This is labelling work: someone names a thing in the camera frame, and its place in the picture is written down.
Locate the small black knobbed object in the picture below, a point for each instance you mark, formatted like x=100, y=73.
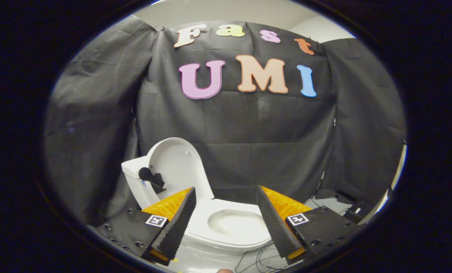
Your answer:
x=147, y=174

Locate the black backdrop cloth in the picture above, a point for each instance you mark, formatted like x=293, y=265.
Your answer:
x=256, y=132

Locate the white toilet bowl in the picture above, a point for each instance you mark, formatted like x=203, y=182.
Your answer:
x=233, y=223

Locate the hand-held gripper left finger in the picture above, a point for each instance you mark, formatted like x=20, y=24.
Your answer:
x=180, y=223

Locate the black box with white label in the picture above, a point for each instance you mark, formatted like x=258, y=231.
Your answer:
x=358, y=216

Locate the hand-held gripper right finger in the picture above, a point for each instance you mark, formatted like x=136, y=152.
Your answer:
x=275, y=227

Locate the white toilet lid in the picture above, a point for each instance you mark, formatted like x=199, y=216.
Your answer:
x=180, y=167

